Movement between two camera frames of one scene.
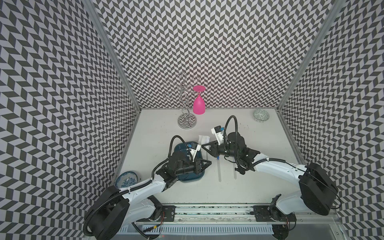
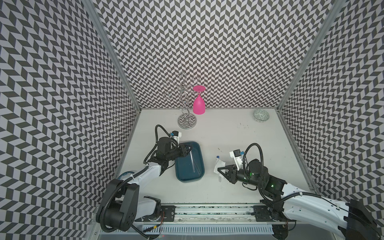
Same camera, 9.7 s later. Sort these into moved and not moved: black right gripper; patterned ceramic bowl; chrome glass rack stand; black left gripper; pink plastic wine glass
Moved: black left gripper; black right gripper
Not moved: patterned ceramic bowl; chrome glass rack stand; pink plastic wine glass
